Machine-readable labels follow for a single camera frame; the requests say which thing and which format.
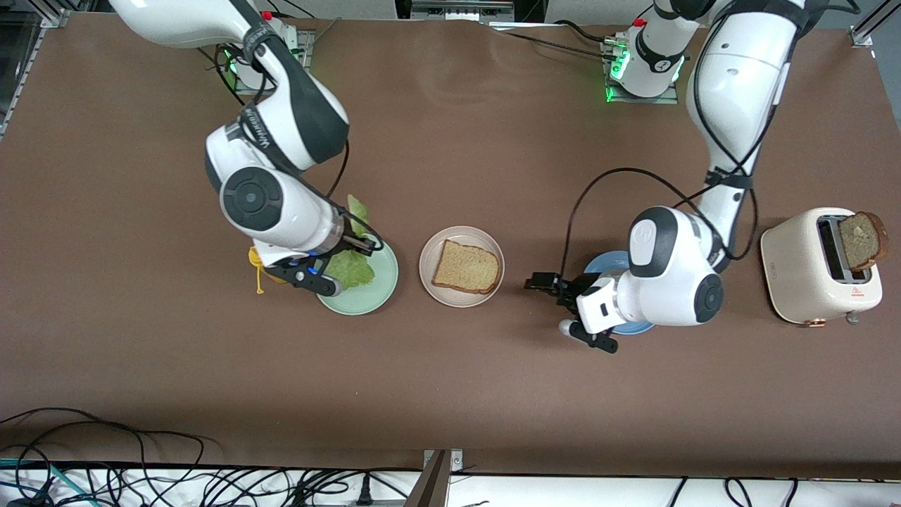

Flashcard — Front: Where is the green lettuce leaf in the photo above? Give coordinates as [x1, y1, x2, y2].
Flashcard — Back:
[322, 194, 375, 289]

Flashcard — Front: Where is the brown bread slice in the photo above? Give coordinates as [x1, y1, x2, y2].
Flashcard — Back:
[838, 211, 890, 274]
[431, 239, 502, 296]

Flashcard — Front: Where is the yellow mustard squeeze bottle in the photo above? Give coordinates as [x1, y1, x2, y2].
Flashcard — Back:
[247, 246, 286, 295]

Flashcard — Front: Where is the blue plate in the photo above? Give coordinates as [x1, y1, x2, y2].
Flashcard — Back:
[581, 251, 657, 336]

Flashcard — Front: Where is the green plate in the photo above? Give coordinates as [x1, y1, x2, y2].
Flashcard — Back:
[315, 236, 400, 316]

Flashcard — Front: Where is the beige plate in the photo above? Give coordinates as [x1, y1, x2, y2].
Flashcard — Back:
[418, 225, 506, 309]

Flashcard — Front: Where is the white toaster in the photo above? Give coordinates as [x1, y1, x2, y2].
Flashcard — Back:
[760, 206, 884, 327]

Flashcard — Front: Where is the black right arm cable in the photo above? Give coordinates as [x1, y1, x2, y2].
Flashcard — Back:
[197, 42, 385, 256]

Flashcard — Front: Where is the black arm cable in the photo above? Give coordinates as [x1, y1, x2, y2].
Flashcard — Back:
[197, 42, 385, 256]
[560, 14, 803, 282]

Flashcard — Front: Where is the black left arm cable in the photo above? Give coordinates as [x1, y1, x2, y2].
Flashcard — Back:
[560, 14, 803, 282]

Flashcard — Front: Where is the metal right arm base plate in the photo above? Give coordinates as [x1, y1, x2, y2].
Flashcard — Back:
[232, 28, 316, 97]

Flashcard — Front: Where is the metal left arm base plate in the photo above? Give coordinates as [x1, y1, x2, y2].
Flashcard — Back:
[600, 39, 681, 106]

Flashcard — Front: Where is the grey metal bracket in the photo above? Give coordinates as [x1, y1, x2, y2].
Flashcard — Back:
[401, 449, 465, 507]

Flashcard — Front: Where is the black braided cable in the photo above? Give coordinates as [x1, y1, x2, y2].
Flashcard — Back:
[486, 20, 617, 63]

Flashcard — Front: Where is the tangled black cable bundle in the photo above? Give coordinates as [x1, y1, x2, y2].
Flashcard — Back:
[106, 465, 423, 507]

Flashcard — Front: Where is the long looping black cable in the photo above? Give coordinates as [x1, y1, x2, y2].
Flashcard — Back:
[0, 407, 206, 487]

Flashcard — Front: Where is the black device with metal rail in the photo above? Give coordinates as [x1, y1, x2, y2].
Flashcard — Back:
[394, 0, 546, 23]

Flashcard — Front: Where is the aluminium frame profile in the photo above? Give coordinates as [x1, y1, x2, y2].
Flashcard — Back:
[0, 7, 73, 140]
[850, 0, 901, 49]

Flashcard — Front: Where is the teal cable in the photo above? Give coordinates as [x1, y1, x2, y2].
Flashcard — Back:
[0, 458, 96, 507]

